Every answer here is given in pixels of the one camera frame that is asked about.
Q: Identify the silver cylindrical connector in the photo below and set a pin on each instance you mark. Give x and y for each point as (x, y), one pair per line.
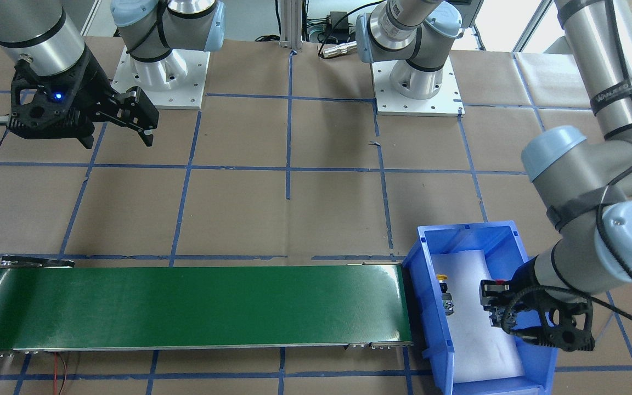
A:
(339, 50)

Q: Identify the green conveyor belt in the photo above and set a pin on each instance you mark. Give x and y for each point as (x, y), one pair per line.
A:
(55, 307)

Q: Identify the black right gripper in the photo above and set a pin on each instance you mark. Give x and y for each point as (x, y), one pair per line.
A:
(92, 86)

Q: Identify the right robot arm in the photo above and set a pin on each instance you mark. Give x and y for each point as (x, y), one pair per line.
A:
(43, 33)

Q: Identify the black power adapter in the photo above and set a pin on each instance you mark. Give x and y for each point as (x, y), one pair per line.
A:
(338, 21)

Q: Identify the yellow mushroom push button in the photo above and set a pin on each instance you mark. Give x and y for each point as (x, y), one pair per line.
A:
(446, 297)

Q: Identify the aluminium frame post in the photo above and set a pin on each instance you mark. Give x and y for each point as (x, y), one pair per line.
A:
(291, 17)

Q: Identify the white foam pad bin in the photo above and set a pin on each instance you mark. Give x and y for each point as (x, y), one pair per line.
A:
(481, 351)

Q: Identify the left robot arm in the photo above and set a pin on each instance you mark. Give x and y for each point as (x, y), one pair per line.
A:
(587, 187)

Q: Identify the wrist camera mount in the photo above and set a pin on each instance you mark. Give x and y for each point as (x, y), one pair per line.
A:
(562, 325)
(42, 107)

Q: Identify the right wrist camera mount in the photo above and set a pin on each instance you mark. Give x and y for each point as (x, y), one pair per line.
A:
(42, 107)

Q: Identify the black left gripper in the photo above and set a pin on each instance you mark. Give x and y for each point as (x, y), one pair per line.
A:
(523, 278)

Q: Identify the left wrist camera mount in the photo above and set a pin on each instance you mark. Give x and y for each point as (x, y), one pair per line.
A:
(562, 325)

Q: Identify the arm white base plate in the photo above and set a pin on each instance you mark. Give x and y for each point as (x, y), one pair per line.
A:
(404, 91)
(176, 82)

